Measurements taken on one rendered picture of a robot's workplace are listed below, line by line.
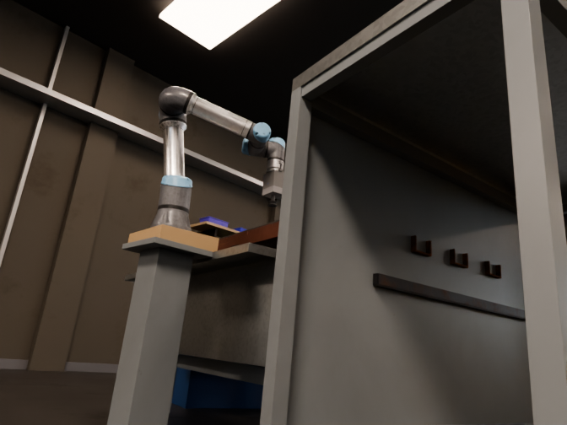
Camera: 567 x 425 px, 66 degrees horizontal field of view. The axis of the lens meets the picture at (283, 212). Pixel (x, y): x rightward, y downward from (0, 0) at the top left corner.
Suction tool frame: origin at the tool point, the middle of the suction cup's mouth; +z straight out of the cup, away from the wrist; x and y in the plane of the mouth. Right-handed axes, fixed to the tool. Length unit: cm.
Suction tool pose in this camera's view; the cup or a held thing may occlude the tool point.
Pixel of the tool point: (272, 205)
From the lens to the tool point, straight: 190.7
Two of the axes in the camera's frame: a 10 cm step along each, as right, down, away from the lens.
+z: -0.6, 9.5, -2.9
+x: -8.0, -2.2, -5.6
